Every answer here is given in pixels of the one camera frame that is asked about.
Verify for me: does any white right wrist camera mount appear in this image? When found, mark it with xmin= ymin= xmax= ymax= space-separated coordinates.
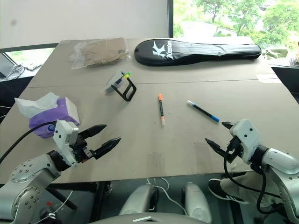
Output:
xmin=229 ymin=119 xmax=261 ymax=164

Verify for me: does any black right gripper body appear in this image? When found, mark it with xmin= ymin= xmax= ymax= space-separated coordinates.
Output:
xmin=225 ymin=136 xmax=244 ymax=163

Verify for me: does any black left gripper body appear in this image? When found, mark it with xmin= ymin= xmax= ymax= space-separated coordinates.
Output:
xmin=69 ymin=134 xmax=96 ymax=164

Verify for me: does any black racket bag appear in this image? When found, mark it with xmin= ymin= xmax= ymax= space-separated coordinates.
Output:
xmin=134 ymin=38 xmax=263 ymax=67

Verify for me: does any blue marker pen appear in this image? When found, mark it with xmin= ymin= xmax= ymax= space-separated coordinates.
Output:
xmin=186 ymin=100 xmax=221 ymax=123

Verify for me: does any white coiled cable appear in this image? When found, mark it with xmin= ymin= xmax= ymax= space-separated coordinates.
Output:
xmin=6 ymin=64 xmax=26 ymax=81

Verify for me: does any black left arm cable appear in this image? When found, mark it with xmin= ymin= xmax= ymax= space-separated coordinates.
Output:
xmin=0 ymin=120 xmax=58 ymax=164

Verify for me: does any black window post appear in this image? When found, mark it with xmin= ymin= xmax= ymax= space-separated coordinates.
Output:
xmin=167 ymin=0 xmax=174 ymax=38

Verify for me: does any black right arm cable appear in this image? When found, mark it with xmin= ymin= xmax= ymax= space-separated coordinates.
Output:
xmin=223 ymin=139 xmax=271 ymax=212

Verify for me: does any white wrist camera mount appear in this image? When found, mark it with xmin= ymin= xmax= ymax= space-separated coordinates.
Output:
xmin=53 ymin=119 xmax=80 ymax=168
xmin=229 ymin=119 xmax=261 ymax=164

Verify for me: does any purple tissue pack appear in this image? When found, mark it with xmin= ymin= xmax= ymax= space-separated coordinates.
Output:
xmin=14 ymin=91 xmax=81 ymax=140

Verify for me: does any black metal stand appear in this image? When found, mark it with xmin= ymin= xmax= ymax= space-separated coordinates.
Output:
xmin=111 ymin=77 xmax=137 ymax=103

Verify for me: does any white thin cable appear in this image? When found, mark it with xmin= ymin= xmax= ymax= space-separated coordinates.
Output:
xmin=146 ymin=177 xmax=185 ymax=212

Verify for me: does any black table frame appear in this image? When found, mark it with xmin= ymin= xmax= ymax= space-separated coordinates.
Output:
xmin=45 ymin=181 xmax=113 ymax=221

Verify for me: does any black side desk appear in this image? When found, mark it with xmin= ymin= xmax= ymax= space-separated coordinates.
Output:
xmin=271 ymin=66 xmax=299 ymax=105

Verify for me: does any silver robot leg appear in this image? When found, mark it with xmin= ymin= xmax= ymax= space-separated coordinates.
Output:
xmin=182 ymin=182 xmax=213 ymax=224
xmin=118 ymin=183 xmax=160 ymax=216

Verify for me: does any orange marker pen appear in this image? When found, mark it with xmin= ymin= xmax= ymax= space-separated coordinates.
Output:
xmin=157 ymin=93 xmax=165 ymax=127

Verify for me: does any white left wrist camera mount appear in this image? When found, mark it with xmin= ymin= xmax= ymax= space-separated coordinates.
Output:
xmin=53 ymin=119 xmax=80 ymax=168

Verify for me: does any clear bag with beige cloth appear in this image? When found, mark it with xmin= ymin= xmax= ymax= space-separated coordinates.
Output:
xmin=69 ymin=37 xmax=133 ymax=70

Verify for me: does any crumpled green cloth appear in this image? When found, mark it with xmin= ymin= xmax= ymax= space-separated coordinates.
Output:
xmin=261 ymin=48 xmax=287 ymax=60

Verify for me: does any black white sneaker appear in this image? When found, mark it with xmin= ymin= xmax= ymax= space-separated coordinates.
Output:
xmin=207 ymin=178 xmax=249 ymax=205

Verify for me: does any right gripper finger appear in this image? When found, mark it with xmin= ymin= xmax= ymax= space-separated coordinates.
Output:
xmin=221 ymin=121 xmax=235 ymax=131
xmin=205 ymin=138 xmax=229 ymax=157

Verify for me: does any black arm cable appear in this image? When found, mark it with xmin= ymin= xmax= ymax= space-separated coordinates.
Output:
xmin=0 ymin=120 xmax=58 ymax=164
xmin=223 ymin=139 xmax=271 ymax=212

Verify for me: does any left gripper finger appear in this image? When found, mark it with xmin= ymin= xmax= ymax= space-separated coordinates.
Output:
xmin=93 ymin=137 xmax=122 ymax=161
xmin=78 ymin=124 xmax=108 ymax=141

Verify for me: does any grey robot torso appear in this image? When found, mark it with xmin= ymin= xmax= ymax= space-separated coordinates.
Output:
xmin=90 ymin=211 xmax=212 ymax=224

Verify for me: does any beige trouser leg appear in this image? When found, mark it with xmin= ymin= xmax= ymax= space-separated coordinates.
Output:
xmin=220 ymin=171 xmax=282 ymax=207

